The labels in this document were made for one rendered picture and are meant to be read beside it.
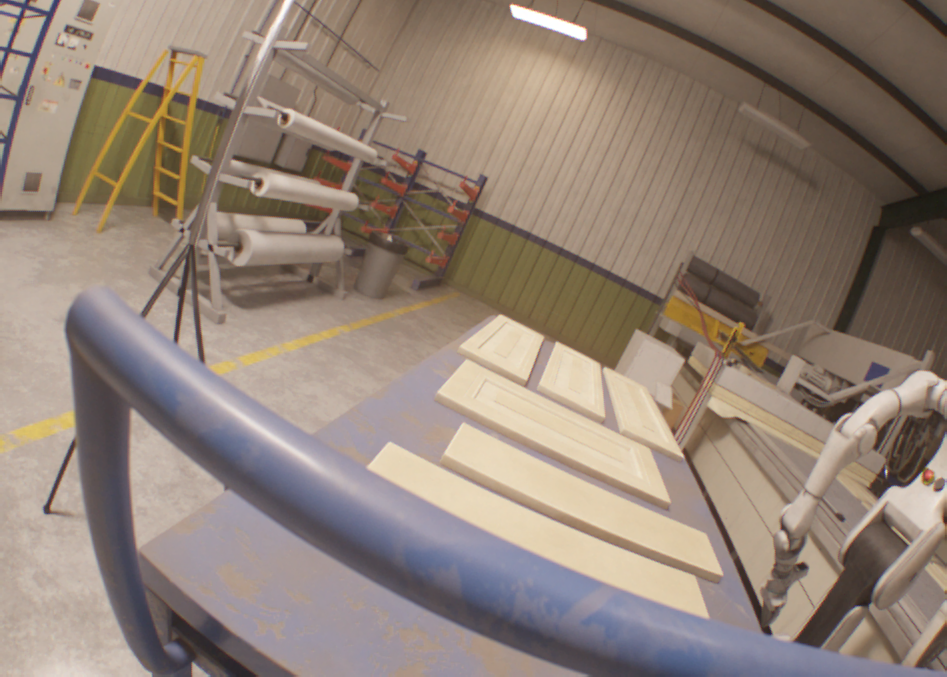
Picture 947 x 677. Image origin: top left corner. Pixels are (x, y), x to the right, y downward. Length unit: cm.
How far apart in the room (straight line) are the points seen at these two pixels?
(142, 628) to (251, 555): 14
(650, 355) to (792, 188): 565
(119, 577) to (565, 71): 853
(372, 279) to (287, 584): 498
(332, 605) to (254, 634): 8
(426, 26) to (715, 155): 592
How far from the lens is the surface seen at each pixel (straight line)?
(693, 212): 816
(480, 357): 115
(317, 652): 39
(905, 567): 121
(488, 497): 61
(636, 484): 90
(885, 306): 1017
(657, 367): 414
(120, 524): 25
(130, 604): 32
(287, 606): 41
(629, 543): 72
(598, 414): 118
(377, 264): 525
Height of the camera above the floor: 138
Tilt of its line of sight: 13 degrees down
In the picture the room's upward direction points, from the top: 25 degrees clockwise
